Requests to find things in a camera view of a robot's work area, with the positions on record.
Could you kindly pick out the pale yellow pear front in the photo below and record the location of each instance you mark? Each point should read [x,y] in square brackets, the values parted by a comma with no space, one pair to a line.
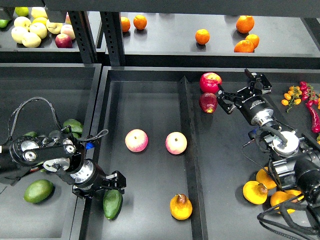
[31,40]

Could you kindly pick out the black tray divider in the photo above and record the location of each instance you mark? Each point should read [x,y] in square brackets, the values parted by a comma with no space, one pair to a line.
[193,174]

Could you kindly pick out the light green avocado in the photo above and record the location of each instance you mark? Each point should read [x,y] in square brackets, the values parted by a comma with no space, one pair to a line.
[38,191]

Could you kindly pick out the large orange top right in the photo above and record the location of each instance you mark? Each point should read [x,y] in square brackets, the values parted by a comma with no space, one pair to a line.
[245,24]

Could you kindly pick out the pale yellow pear middle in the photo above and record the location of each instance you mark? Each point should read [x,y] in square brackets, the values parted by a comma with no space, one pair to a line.
[39,29]

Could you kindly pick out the pink apple left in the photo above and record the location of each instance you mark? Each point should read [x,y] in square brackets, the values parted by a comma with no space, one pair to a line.
[136,140]

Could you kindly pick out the orange cherry tomato bunch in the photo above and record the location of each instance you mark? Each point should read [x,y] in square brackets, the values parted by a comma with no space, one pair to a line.
[291,98]

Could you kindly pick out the orange small right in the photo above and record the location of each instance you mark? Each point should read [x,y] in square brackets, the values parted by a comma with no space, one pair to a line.
[253,38]

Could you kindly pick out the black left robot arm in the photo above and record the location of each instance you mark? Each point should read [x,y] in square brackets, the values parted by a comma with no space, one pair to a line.
[62,154]

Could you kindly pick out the pink apple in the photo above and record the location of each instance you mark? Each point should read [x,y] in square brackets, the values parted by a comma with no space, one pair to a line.
[136,140]
[176,143]

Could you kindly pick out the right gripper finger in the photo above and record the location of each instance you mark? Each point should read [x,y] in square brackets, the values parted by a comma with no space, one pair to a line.
[229,101]
[257,83]

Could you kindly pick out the pale yellow pear left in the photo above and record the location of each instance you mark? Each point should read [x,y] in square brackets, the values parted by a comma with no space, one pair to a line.
[17,34]

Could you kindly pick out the pale yellow pear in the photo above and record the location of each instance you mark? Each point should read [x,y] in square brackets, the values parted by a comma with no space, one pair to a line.
[31,40]
[39,29]
[17,34]

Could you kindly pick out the black tray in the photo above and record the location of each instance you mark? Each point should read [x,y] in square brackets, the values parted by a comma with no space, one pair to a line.
[145,99]
[71,90]

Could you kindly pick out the dark green avocado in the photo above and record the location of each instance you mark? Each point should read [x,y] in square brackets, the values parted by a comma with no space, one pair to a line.
[112,201]

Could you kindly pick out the bright red apple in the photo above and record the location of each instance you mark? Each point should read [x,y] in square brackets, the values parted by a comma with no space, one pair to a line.
[209,82]

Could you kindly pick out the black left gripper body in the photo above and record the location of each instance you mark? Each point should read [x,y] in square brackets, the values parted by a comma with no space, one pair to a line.
[90,178]

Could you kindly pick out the black left tray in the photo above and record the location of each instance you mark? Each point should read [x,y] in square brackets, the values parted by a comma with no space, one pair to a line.
[71,90]

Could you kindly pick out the green lime on shelf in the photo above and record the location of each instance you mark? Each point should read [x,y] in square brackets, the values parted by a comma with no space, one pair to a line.
[22,11]

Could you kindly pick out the yellow pear back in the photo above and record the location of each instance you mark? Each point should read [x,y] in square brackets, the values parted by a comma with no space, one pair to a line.
[263,177]

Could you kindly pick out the dark red apple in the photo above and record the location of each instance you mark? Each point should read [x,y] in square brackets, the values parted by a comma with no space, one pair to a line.
[208,102]

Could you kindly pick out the orange far left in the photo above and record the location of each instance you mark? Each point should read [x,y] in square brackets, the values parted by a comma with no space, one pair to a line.
[125,24]

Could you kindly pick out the red cherry tomato bunch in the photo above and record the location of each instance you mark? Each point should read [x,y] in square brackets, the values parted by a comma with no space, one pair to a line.
[309,95]

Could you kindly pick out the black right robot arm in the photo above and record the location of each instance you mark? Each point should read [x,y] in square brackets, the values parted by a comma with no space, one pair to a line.
[294,160]

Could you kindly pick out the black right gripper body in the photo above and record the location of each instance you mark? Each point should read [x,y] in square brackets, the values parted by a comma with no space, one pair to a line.
[256,110]

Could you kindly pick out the pink apple right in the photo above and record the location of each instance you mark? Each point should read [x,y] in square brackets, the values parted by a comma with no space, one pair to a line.
[176,143]

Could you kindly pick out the green avocado in pile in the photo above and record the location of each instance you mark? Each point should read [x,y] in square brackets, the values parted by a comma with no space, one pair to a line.
[76,126]

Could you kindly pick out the red chili pepper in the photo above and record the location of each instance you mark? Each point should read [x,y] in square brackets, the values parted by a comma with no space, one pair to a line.
[315,120]

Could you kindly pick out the black centre tray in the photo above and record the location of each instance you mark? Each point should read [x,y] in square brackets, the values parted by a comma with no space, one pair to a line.
[145,99]

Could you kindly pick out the orange centre shelf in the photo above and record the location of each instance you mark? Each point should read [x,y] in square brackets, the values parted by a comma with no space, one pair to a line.
[202,36]

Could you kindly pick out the black shelf post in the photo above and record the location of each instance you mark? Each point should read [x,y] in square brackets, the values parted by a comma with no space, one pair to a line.
[112,29]

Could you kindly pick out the orange front right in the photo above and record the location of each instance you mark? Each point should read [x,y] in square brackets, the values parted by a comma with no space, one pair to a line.
[244,46]

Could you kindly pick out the red apple on shelf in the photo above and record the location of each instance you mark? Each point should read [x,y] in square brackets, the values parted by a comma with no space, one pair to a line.
[63,41]

